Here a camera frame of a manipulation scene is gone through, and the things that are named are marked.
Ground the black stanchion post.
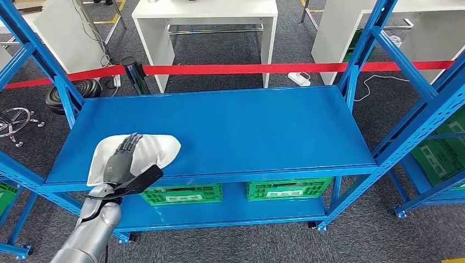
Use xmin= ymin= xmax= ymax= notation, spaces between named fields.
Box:
xmin=121 ymin=56 xmax=151 ymax=96

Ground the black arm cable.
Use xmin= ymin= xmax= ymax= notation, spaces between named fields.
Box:
xmin=81 ymin=191 xmax=122 ymax=263

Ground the wide blue steel rack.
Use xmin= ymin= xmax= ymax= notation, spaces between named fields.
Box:
xmin=0 ymin=0 xmax=465 ymax=244

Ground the blue rack holding hubcap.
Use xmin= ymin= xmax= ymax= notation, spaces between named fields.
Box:
xmin=0 ymin=174 xmax=34 ymax=261

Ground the white floor cable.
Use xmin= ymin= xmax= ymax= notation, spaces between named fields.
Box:
xmin=353 ymin=74 xmax=411 ymax=102

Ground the white curved plastic part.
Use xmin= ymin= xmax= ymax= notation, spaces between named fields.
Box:
xmin=86 ymin=133 xmax=182 ymax=188

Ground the white table with rail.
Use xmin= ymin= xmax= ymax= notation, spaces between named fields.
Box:
xmin=131 ymin=0 xmax=279 ymax=94

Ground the open green plastic crate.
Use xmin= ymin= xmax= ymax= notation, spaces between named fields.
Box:
xmin=0 ymin=180 xmax=20 ymax=217
xmin=410 ymin=107 xmax=465 ymax=192

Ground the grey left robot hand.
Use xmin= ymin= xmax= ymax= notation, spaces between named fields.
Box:
xmin=103 ymin=132 xmax=144 ymax=186

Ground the black stool chrome base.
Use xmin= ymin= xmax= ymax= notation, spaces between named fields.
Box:
xmin=45 ymin=78 xmax=103 ymax=116
xmin=0 ymin=106 xmax=46 ymax=148

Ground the red barrier belt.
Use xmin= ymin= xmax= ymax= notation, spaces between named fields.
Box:
xmin=3 ymin=60 xmax=456 ymax=90

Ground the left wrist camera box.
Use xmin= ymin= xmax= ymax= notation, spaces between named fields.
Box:
xmin=84 ymin=164 xmax=165 ymax=202

